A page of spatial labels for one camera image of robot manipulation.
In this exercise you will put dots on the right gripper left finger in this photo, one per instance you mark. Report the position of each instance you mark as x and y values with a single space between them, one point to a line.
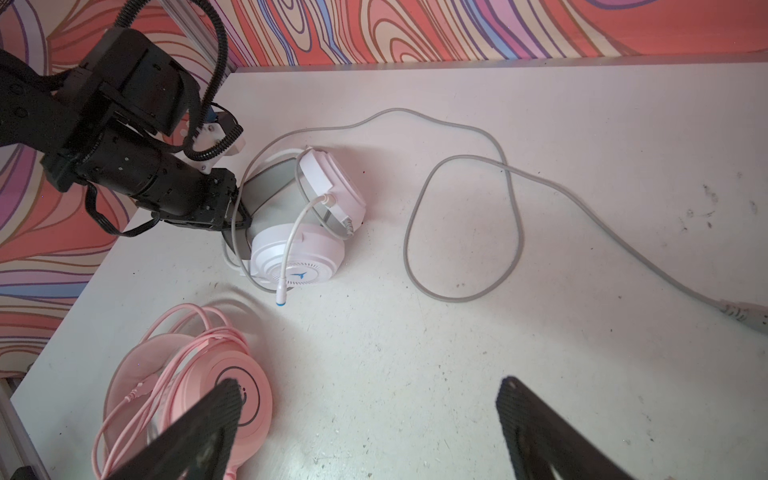
196 446

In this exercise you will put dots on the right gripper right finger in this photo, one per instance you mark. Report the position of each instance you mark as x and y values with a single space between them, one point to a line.
541 444

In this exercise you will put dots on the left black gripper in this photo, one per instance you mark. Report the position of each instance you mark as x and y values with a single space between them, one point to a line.
123 93

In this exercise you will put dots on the pink headphones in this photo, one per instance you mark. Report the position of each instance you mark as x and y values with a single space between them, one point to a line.
185 353

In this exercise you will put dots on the white headphones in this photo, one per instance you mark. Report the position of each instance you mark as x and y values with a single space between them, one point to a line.
303 207

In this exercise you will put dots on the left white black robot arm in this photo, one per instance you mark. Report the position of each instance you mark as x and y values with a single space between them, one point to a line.
30 116

